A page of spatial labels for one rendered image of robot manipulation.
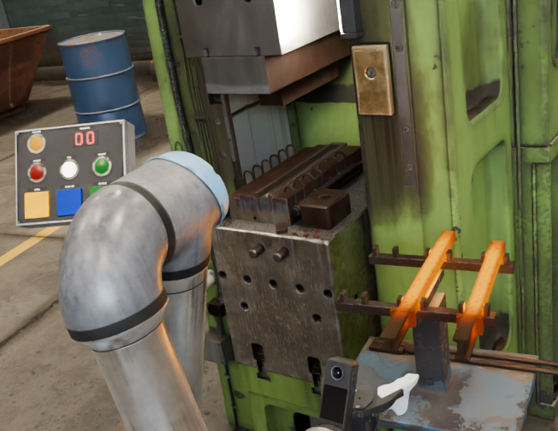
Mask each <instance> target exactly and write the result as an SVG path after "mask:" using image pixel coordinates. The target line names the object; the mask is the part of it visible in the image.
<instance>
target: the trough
mask: <svg viewBox="0 0 558 431"><path fill-rule="evenodd" d="M339 146H340V145H330V146H328V147H327V148H325V149H324V150H322V151H320V152H319V153H318V154H317V155H315V156H313V157H312V158H310V159H309V160H307V161H306V162H304V163H302V164H301V165H300V166H299V167H297V168H295V169H293V170H292V171H290V172H289V173H287V174H285V175H284V176H283V177H282V178H280V179H279V180H277V181H275V182H274V183H272V184H271V185H269V186H267V187H266V188H265V189H264V190H262V191H261V192H258V198H264V199H268V197H266V196H265V195H266V194H267V193H271V192H273V191H274V190H275V189H277V188H278V187H279V186H281V185H283V184H284V183H286V182H287V181H289V180H290V179H292V178H293V177H295V175H297V174H299V173H300V172H302V171H303V170H305V169H306V168H308V167H310V166H311V165H312V164H313V163H315V162H317V161H318V160H320V159H321V158H323V157H324V156H326V155H328V154H329V153H330V152H331V151H333V150H334V149H336V148H337V147H339Z"/></svg>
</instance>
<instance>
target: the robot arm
mask: <svg viewBox="0 0 558 431"><path fill-rule="evenodd" d="M228 209H229V196H228V193H227V189H226V187H225V185H224V183H223V181H222V179H221V177H220V176H219V175H218V174H216V173H215V171H214V170H213V167H212V166H211V165H210V164H209V163H208V162H206V161H204V160H203V159H202V158H200V157H198V156H195V155H194V154H191V153H188V152H185V151H171V152H167V153H165V154H163V155H161V156H156V157H153V158H151V159H149V160H148V161H146V162H145V164H144V165H142V166H140V167H139V168H137V169H135V170H134V171H132V172H130V173H128V174H126V175H124V176H122V177H121V178H120V179H118V180H116V181H114V182H112V183H111V184H109V185H107V186H104V187H102V188H100V189H99V190H97V191H95V192H94V193H93V194H92V195H91V196H90V197H89V198H88V199H87V200H86V201H85V202H84V203H83V204H82V205H81V206H80V208H79V209H78V210H77V212H76V213H75V215H74V218H73V220H72V221H71V223H70V226H69V228H68V231H67V233H66V237H65V240H64V243H63V246H62V251H61V256H60V263H59V268H58V284H57V290H58V299H59V307H60V311H61V314H62V319H63V321H64V324H65V326H66V328H67V330H68V333H69V335H70V337H71V340H72V341H73V342H75V343H77V344H80V345H85V346H88V347H91V349H92V352H93V354H94V357H95V358H96V360H97V362H98V366H99V368H100V370H101V372H102V374H103V376H104V379H105V381H106V383H107V386H108V388H109V390H110V393H111V395H112V397H113V399H114V401H115V403H116V407H117V409H118V410H119V413H120V415H121V417H122V420H123V422H124V424H125V426H126V431H208V430H207V428H206V426H205V422H204V420H203V418H202V416H201V404H202V385H203V366H204V347H205V310H206V291H207V272H208V265H209V263H210V260H211V233H212V230H213V229H214V228H216V227H218V226H220V225H221V223H222V222H223V219H224V218H225V216H226V215H227V213H228ZM358 368H359V365H358V363H357V362H356V361H354V360H352V359H347V358H344V357H331V358H329V359H328V360H327V362H326V368H325V374H324V377H323V380H322V383H321V394H322V399H321V406H320V412H319V419H318V426H317V427H313V428H308V429H307V430H306V431H381V428H380V420H379V413H383V412H385V411H386V410H390V409H392V410H393V411H394V412H395V414H396V415H398V416H400V415H402V414H404V413H405V412H406V411H407V405H408V399H409V393H410V391H411V390H412V388H413V387H414V386H415V385H416V383H417V382H418V379H419V375H418V374H410V373H407V374H406V375H405V376H404V377H402V378H400V379H396V380H395V381H394V382H393V383H391V384H388V385H382V386H380V387H379V388H378V389H377V395H376V396H375V397H374V398H373V396H372V394H371V393H369V392H368V390H359V389H355V388H356V381H357V375H358Z"/></svg>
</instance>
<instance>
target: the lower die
mask: <svg viewBox="0 0 558 431"><path fill-rule="evenodd" d="M330 145H340V146H339V147H337V148H336V149H334V150H333V151H331V152H330V153H329V154H328V155H326V156H324V157H323V158H321V159H320V160H318V161H317V162H315V163H313V164H312V165H311V166H310V167H308V168H306V169H305V170H303V171H302V172H300V173H299V174H297V175H295V177H293V178H292V179H290V180H289V181H287V182H286V183H284V184H283V185H281V186H279V187H278V188H277V189H275V190H274V191H273V192H271V193H269V194H268V199H264V198H258V192H261V191H262V190H264V189H265V188H266V187H267V186H269V185H271V184H272V183H274V182H275V181H277V180H279V179H280V178H282V177H283V176H284V175H285V174H287V173H289V172H290V171H292V170H293V169H295V168H297V167H299V166H300V165H301V164H302V163H304V162H306V161H307V160H309V159H310V158H312V157H313V156H315V155H317V154H318V153H319V152H320V151H322V150H324V149H325V148H327V147H328V146H330ZM337 151H342V152H343V153H344V154H345V155H346V158H347V166H348V167H349V166H350V165H352V164H353V163H358V162H360V161H362V155H361V146H354V145H347V143H336V142H331V143H330V144H328V145H316V146H314V147H305V148H304V149H302V150H301V151H298V152H297V153H295V154H294V155H292V156H291V157H289V158H288V159H286V160H285V161H283V162H281V163H280V164H278V165H276V166H275V167H274V168H272V169H270V170H269V171H267V172H265V173H264V174H262V175H260V176H259V177H258V178H256V179H255V180H253V181H251V182H249V183H248V184H246V185H245V186H243V187H242V188H240V189H239V190H237V191H236V192H233V193H232V194H230V195H229V213H230V217H231V218H232V219H239V220H246V221H258V222H266V223H273V224H277V223H283V222H286V223H287V226H292V225H293V224H294V223H296V222H297V221H298V220H299V219H300V218H302V216H301V215H299V216H293V215H292V213H291V210H292V208H293V207H294V206H295V203H294V202H295V198H294V191H293V190H292V189H291V188H288V189H287V190H286V192H284V188H285V186H293V183H294V181H295V180H302V179H301V178H302V175H303V174H310V172H311V169H312V168H318V165H319V163H321V162H326V161H327V159H328V157H330V156H333V157H335V153H336V152H337ZM336 159H337V160H338V163H339V169H340V171H341V172H342V171H343V170H344V169H345V168H344V166H345V163H344V156H343V155H342V154H340V153H339V154H337V155H336ZM328 164H329V165H330V169H331V176H332V177H333V178H334V177H335V176H336V175H337V167H336V161H335V160H334V159H329V163H328ZM320 170H321V171H322V173H323V178H324V184H325V183H327V182H328V181H329V168H328V166H327V165H325V164H322V165H321V168H320ZM363 171H364V170H363V164H362V165H361V166H360V167H359V172H357V173H356V174H354V175H353V176H352V177H350V178H349V179H348V180H346V181H345V182H343V183H342V184H341V185H339V186H338V187H337V188H336V189H337V190H339V189H340V188H342V187H343V186H345V185H346V184H347V183H348V182H349V181H350V180H352V179H353V178H354V177H356V176H357V175H358V174H360V173H361V172H363ZM311 175H312V177H313V179H314V183H315V188H316V190H317V189H318V188H320V186H321V177H320V173H319V172H318V171H317V170H313V171H312V174H311ZM302 181H303V182H304V183H305V185H306V194H307V197H308V196H309V195H310V194H312V179H311V177H309V176H305V178H304V180H302ZM293 188H294V189H295V190H296V192H297V199H298V202H300V201H302V200H303V199H304V189H303V185H302V184H301V183H300V182H296V183H295V186H293ZM254 216H256V218H257V220H254V219H253V217H254Z"/></svg>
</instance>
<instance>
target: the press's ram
mask: <svg viewBox="0 0 558 431"><path fill-rule="evenodd" d="M175 3H176V8H177V13H178V17H179V22H180V26H181V34H182V39H183V44H184V48H185V52H186V57H206V56H210V57H213V56H257V55H259V54H260V55H261V56H281V55H283V54H286V53H288V52H289V51H291V50H295V49H297V48H299V47H301V46H303V45H305V44H309V43H311V42H313V41H315V40H317V39H319V38H322V37H324V36H327V35H329V34H331V33H333V32H336V31H338V30H340V29H341V26H340V19H339V11H338V3H337V0H175Z"/></svg>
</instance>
